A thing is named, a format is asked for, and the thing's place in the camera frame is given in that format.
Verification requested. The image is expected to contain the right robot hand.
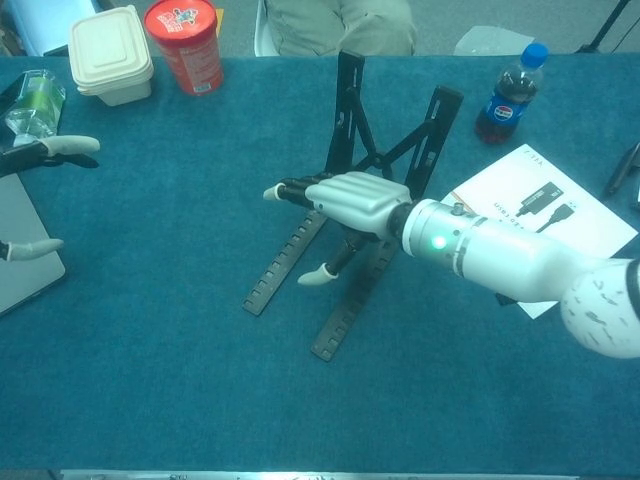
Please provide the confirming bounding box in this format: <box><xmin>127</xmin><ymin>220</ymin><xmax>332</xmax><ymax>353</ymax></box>
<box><xmin>263</xmin><ymin>171</ymin><xmax>414</xmax><ymax>287</ymax></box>

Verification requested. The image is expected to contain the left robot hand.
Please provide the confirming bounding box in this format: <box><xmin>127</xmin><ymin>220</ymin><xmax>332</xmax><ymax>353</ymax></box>
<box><xmin>0</xmin><ymin>134</ymin><xmax>101</xmax><ymax>262</ymax></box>

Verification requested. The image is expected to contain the black folding laptop stand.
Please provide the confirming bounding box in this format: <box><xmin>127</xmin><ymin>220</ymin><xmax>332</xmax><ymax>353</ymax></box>
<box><xmin>241</xmin><ymin>49</ymin><xmax>465</xmax><ymax>364</ymax></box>

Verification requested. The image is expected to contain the grey closed laptop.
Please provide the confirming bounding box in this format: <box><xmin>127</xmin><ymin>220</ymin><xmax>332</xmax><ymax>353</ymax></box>
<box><xmin>0</xmin><ymin>169</ymin><xmax>67</xmax><ymax>317</ymax></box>

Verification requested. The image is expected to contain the clear green-label water bottle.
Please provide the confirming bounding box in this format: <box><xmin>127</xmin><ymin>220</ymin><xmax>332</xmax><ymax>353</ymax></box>
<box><xmin>4</xmin><ymin>68</ymin><xmax>67</xmax><ymax>149</ymax></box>

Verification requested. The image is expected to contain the beige lidded food container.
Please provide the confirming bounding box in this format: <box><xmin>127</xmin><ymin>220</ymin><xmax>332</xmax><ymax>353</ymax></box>
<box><xmin>68</xmin><ymin>4</ymin><xmax>155</xmax><ymax>108</ymax></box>

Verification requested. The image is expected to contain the light blue chair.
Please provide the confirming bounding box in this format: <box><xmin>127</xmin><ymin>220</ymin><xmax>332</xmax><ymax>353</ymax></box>
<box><xmin>0</xmin><ymin>0</ymin><xmax>101</xmax><ymax>57</ymax></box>

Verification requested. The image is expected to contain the cola bottle with blue cap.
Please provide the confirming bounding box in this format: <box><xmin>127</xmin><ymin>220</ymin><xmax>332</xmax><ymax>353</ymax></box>
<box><xmin>473</xmin><ymin>42</ymin><xmax>551</xmax><ymax>147</ymax></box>

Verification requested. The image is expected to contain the seated person in beige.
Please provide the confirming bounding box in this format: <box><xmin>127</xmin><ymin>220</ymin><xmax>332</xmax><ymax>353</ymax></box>
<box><xmin>264</xmin><ymin>0</ymin><xmax>419</xmax><ymax>57</ymax></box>

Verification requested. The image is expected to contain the blue felt table cloth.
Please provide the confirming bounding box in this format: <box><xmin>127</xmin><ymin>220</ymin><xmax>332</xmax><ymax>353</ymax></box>
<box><xmin>0</xmin><ymin>53</ymin><xmax>640</xmax><ymax>474</ymax></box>

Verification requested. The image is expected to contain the black tripod leg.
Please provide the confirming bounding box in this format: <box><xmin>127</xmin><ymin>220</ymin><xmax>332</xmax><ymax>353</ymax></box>
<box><xmin>574</xmin><ymin>0</ymin><xmax>640</xmax><ymax>55</ymax></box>

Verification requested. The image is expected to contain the white USB cable box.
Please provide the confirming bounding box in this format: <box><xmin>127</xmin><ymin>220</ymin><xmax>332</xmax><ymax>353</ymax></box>
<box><xmin>439</xmin><ymin>144</ymin><xmax>640</xmax><ymax>321</ymax></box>

